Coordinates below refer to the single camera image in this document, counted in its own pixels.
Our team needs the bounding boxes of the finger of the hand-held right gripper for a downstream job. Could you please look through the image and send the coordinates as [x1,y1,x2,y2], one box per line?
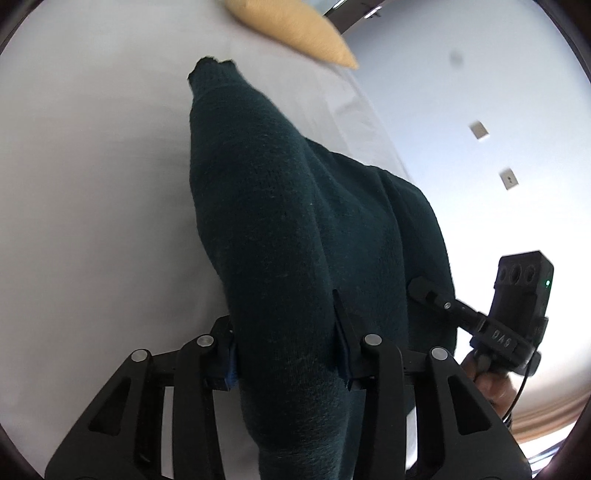
[406,276,490,335]

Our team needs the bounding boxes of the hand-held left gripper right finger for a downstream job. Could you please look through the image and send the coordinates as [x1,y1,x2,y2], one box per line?
[332,291,534,480]

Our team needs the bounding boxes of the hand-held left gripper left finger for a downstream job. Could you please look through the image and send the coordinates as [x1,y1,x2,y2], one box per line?
[45,316,239,480]

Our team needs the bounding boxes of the dark green knit sweater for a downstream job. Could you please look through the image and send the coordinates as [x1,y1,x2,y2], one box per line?
[187,56,458,480]

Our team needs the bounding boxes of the person's right hand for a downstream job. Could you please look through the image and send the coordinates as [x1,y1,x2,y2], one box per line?
[462,351,520,412]

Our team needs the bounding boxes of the white bed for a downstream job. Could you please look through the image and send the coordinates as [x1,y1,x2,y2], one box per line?
[0,0,411,480]

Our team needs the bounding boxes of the yellow pillow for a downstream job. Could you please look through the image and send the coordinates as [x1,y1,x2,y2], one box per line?
[222,0,360,71]

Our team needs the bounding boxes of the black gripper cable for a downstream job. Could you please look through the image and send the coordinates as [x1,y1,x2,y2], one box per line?
[502,353,543,432]

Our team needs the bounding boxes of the door with dark frame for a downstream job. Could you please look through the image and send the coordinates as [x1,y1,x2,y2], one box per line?
[323,0,385,20]

